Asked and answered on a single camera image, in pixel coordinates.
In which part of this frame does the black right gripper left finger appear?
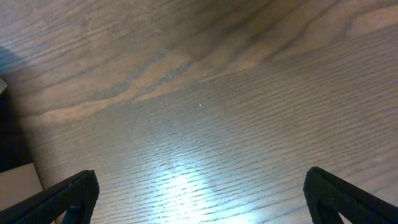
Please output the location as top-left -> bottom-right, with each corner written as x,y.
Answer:
1,170 -> 100,224

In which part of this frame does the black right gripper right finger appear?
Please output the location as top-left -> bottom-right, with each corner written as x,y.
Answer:
303,167 -> 397,224

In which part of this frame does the brown cardboard box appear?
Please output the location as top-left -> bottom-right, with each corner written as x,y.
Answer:
1,80 -> 42,210

